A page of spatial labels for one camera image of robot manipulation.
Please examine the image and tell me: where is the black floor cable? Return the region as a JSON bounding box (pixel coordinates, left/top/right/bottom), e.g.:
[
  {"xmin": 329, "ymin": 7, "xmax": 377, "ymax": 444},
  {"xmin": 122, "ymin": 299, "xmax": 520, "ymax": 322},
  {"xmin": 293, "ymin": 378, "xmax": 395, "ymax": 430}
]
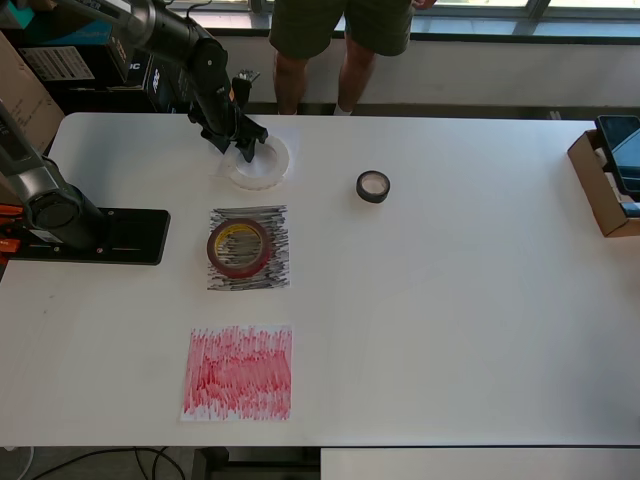
[{"xmin": 29, "ymin": 446, "xmax": 197, "ymax": 480}]

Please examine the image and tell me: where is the person in olive shorts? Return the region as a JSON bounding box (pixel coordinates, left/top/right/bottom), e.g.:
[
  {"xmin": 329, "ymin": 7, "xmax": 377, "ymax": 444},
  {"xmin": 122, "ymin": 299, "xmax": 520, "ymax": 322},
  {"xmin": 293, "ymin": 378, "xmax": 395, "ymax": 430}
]
[{"xmin": 268, "ymin": 0, "xmax": 416, "ymax": 117}]

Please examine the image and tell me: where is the red tape roll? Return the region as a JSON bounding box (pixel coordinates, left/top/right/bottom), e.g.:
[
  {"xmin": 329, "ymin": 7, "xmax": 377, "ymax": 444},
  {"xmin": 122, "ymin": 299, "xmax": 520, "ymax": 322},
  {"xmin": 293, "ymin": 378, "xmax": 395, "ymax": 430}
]
[{"xmin": 206, "ymin": 215, "xmax": 275, "ymax": 279}]

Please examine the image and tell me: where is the white tape roll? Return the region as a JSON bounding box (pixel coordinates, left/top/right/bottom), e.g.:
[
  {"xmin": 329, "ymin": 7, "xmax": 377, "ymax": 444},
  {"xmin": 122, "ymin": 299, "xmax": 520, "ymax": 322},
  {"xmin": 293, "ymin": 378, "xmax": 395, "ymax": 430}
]
[{"xmin": 218, "ymin": 133, "xmax": 292, "ymax": 193}]

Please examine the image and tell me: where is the black scribbled paper sheet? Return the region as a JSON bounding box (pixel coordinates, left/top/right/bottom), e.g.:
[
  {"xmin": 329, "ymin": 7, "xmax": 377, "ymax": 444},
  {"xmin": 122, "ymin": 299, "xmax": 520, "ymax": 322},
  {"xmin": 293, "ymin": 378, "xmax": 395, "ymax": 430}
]
[{"xmin": 206, "ymin": 203, "xmax": 292, "ymax": 293}]

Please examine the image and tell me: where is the black carton white print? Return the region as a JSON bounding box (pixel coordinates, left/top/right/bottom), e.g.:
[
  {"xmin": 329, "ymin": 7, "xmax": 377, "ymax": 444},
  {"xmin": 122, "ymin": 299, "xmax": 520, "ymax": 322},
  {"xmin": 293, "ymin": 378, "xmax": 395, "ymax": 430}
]
[
  {"xmin": 124, "ymin": 47, "xmax": 170, "ymax": 107},
  {"xmin": 149, "ymin": 59, "xmax": 202, "ymax": 115}
]

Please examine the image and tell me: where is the black tape roll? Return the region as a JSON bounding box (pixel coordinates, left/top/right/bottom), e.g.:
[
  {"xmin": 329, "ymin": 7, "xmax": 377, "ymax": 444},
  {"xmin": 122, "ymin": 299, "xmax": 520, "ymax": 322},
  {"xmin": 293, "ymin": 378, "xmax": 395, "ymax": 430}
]
[{"xmin": 355, "ymin": 169, "xmax": 392, "ymax": 205}]

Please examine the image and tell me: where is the blank white paper sheet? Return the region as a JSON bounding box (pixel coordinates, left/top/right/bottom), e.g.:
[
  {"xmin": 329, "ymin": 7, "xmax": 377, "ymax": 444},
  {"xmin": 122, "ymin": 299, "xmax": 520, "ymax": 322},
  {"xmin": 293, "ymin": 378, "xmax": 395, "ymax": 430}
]
[{"xmin": 208, "ymin": 127, "xmax": 301, "ymax": 182}]

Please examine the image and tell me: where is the white board panel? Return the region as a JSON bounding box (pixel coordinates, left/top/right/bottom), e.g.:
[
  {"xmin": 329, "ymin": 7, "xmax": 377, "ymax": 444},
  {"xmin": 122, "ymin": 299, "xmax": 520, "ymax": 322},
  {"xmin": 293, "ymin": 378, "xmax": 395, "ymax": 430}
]
[{"xmin": 319, "ymin": 447, "xmax": 640, "ymax": 480}]

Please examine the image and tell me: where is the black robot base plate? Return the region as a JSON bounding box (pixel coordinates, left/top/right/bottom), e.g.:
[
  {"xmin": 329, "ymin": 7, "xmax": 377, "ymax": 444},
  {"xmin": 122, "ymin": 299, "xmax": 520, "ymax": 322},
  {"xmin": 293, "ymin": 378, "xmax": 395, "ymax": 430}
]
[{"xmin": 9, "ymin": 208, "xmax": 172, "ymax": 267}]

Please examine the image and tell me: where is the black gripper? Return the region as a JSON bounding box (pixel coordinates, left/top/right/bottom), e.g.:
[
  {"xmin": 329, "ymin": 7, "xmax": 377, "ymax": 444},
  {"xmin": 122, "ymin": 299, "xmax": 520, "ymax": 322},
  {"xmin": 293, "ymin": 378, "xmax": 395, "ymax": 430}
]
[{"xmin": 187, "ymin": 98, "xmax": 270, "ymax": 164}]

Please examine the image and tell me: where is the teal carton box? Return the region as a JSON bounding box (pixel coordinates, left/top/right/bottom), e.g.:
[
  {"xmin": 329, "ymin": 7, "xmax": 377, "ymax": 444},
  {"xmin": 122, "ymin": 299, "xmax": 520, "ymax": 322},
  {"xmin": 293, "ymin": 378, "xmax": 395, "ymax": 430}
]
[{"xmin": 0, "ymin": 0, "xmax": 124, "ymax": 47}]

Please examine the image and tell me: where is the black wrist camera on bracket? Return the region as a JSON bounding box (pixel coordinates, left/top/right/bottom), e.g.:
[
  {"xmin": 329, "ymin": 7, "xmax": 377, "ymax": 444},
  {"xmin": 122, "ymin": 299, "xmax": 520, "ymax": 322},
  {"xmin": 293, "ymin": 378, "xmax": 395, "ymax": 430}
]
[{"xmin": 230, "ymin": 68, "xmax": 262, "ymax": 110}]

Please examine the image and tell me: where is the dark metal window frame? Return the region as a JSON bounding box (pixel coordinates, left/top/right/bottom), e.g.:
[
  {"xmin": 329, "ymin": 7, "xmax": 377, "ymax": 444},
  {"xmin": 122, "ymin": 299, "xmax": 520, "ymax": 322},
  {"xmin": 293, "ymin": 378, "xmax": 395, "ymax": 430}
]
[{"xmin": 169, "ymin": 0, "xmax": 640, "ymax": 49}]

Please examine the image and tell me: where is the red scribbled paper sheet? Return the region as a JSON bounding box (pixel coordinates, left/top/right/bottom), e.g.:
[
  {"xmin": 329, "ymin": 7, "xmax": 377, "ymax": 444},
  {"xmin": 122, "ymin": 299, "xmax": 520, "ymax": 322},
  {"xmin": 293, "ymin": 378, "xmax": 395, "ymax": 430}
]
[{"xmin": 179, "ymin": 324, "xmax": 294, "ymax": 423}]

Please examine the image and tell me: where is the white floor cable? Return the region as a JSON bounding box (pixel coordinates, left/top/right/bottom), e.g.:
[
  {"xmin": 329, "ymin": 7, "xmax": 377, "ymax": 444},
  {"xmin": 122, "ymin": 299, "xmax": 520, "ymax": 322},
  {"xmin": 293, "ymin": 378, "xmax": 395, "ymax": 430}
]
[{"xmin": 0, "ymin": 444, "xmax": 36, "ymax": 476}]

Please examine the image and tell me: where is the black table leg frame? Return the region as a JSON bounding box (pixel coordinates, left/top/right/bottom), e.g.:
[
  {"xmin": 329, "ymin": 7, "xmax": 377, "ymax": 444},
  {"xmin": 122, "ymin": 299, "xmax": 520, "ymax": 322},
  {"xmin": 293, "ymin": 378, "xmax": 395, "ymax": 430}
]
[{"xmin": 192, "ymin": 446, "xmax": 321, "ymax": 480}]

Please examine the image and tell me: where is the small open cardboard box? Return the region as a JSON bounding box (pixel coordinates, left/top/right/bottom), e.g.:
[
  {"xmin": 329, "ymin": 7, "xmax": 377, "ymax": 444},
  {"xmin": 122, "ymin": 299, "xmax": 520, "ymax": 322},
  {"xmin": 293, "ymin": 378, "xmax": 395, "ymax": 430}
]
[{"xmin": 567, "ymin": 129, "xmax": 640, "ymax": 239}]

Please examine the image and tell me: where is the orange clamp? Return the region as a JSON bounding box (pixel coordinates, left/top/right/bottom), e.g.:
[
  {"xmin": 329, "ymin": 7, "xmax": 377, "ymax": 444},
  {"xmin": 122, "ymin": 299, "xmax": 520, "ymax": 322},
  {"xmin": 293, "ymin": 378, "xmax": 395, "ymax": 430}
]
[{"xmin": 0, "ymin": 203, "xmax": 24, "ymax": 255}]

